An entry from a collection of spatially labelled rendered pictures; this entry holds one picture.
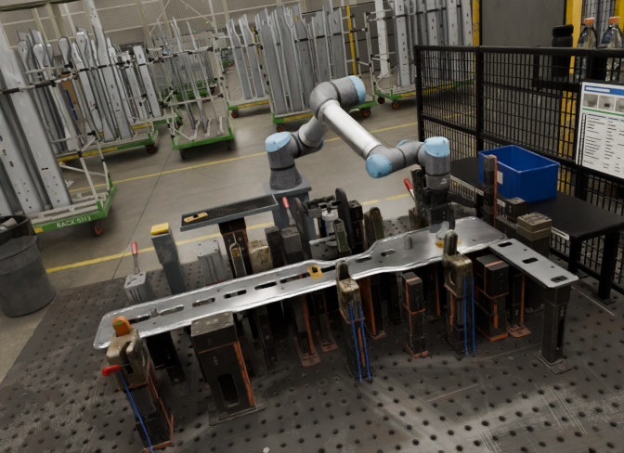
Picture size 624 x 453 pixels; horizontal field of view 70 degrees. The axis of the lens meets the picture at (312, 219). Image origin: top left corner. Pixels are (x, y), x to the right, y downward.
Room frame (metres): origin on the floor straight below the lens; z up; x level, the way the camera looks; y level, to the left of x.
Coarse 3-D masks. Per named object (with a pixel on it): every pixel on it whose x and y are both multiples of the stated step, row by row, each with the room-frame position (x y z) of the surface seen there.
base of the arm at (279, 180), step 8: (272, 168) 1.94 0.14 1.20; (280, 168) 1.92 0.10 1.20; (288, 168) 1.92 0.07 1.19; (296, 168) 1.98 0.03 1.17; (272, 176) 1.94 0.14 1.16; (280, 176) 1.92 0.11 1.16; (288, 176) 1.91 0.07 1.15; (296, 176) 1.94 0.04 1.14; (272, 184) 1.93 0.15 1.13; (280, 184) 1.91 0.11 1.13; (288, 184) 1.90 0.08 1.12; (296, 184) 1.92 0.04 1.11
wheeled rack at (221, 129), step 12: (204, 48) 9.17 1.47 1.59; (168, 72) 9.07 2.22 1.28; (216, 72) 7.39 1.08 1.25; (156, 84) 7.25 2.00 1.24; (216, 84) 9.18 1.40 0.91; (168, 96) 8.12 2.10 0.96; (216, 96) 7.38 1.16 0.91; (180, 120) 9.07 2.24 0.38; (228, 120) 8.76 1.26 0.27; (180, 132) 8.34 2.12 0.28; (192, 132) 7.94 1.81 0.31; (204, 132) 7.88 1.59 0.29; (216, 132) 7.71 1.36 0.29; (228, 132) 7.60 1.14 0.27; (180, 144) 7.28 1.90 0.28; (192, 144) 7.28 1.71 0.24; (228, 144) 7.40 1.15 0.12
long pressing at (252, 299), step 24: (384, 240) 1.45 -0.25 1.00; (432, 240) 1.39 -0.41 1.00; (480, 240) 1.34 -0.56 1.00; (312, 264) 1.37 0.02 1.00; (360, 264) 1.32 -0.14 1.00; (384, 264) 1.29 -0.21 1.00; (408, 264) 1.27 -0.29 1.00; (216, 288) 1.32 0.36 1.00; (240, 288) 1.29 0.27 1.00; (288, 288) 1.24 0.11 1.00; (312, 288) 1.22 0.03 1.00; (120, 312) 1.27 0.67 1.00; (144, 312) 1.24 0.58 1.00; (192, 312) 1.19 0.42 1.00; (216, 312) 1.17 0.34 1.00; (96, 336) 1.16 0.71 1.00; (144, 336) 1.12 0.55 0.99
